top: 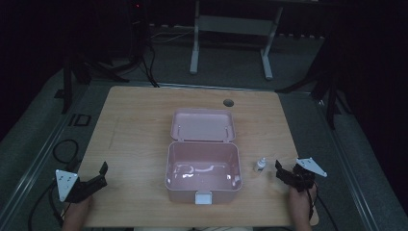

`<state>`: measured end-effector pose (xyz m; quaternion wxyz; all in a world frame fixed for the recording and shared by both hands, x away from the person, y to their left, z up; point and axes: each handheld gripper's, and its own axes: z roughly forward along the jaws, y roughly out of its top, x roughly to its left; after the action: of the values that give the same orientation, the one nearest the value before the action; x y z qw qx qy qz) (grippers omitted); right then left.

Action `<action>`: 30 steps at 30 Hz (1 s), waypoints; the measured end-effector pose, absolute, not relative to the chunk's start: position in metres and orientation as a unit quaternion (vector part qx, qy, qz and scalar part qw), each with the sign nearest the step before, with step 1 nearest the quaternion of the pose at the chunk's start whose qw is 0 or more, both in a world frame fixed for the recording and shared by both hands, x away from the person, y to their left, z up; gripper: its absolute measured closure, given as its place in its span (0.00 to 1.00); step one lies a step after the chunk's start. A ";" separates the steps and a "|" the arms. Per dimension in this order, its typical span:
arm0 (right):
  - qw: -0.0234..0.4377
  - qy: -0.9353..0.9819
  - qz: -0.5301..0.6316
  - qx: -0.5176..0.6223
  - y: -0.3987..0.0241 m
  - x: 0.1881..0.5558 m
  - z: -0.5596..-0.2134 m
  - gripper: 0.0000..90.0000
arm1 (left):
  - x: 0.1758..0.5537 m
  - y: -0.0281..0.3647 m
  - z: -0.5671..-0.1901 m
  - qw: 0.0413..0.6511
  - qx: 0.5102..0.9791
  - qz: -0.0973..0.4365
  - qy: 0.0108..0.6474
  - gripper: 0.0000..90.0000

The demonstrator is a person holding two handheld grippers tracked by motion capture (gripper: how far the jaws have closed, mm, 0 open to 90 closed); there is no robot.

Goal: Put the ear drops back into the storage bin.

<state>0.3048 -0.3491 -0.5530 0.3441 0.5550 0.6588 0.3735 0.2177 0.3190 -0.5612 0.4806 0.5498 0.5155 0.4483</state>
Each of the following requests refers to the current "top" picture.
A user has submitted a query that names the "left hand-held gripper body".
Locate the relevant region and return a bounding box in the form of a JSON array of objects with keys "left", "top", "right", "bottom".
[{"left": 55, "top": 168, "right": 104, "bottom": 204}]

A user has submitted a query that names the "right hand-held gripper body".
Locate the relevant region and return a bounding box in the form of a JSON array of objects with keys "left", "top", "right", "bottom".
[{"left": 288, "top": 156, "right": 328, "bottom": 193}]

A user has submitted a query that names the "small white dropper bottle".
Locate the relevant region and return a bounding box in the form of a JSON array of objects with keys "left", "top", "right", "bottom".
[{"left": 253, "top": 156, "right": 268, "bottom": 173}]

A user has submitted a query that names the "pink plastic box with lid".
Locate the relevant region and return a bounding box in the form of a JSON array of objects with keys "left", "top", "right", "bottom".
[{"left": 164, "top": 108, "right": 243, "bottom": 206}]

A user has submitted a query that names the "person's left hand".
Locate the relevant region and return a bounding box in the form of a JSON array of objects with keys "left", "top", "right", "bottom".
[{"left": 61, "top": 194, "right": 94, "bottom": 231}]

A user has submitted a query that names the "person's right hand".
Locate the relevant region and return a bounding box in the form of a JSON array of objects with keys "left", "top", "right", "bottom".
[{"left": 287, "top": 185, "right": 315, "bottom": 231}]

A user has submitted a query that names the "black tripod stand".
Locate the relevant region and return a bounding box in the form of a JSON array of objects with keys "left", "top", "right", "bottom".
[
  {"left": 53, "top": 47, "right": 131, "bottom": 116},
  {"left": 274, "top": 32, "right": 352, "bottom": 131}
]

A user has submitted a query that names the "dark computer tower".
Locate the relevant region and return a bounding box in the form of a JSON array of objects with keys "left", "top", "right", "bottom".
[{"left": 127, "top": 0, "right": 150, "bottom": 64}]

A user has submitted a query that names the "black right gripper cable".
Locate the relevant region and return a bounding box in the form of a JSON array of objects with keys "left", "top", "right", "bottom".
[{"left": 307, "top": 181, "right": 339, "bottom": 231}]

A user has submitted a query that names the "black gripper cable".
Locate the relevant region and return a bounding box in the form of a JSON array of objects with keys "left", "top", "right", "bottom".
[
  {"left": 307, "top": 181, "right": 339, "bottom": 231},
  {"left": 27, "top": 179, "right": 67, "bottom": 231}
]

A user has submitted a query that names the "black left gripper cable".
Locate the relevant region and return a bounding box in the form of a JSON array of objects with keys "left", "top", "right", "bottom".
[{"left": 27, "top": 179, "right": 67, "bottom": 231}]

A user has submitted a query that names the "black looped floor cable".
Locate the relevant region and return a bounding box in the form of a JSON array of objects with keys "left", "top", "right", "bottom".
[{"left": 52, "top": 138, "right": 83, "bottom": 173}]

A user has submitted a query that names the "black square floor bracket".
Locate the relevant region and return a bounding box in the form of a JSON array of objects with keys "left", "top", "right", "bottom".
[{"left": 67, "top": 113, "right": 92, "bottom": 127}]

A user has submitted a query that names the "white metal desk frame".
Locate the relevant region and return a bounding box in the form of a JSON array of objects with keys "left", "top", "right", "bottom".
[{"left": 189, "top": 0, "right": 285, "bottom": 82}]

